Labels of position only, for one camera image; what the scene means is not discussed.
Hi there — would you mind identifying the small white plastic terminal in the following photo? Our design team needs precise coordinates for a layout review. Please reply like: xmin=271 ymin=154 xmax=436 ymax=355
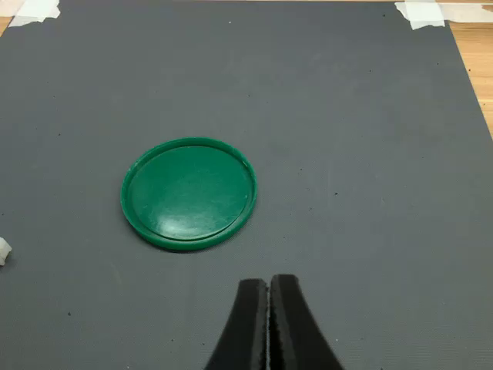
xmin=0 ymin=237 xmax=13 ymax=267

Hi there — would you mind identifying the dark grey mat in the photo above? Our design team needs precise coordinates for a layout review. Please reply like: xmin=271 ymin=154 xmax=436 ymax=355
xmin=0 ymin=0 xmax=493 ymax=370

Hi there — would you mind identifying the white tape patch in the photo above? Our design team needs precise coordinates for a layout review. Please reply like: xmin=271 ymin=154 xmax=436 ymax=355
xmin=7 ymin=0 xmax=62 ymax=29
xmin=394 ymin=0 xmax=493 ymax=31

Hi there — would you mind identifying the round green lid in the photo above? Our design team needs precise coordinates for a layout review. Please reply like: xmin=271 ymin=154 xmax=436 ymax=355
xmin=120 ymin=136 xmax=258 ymax=252

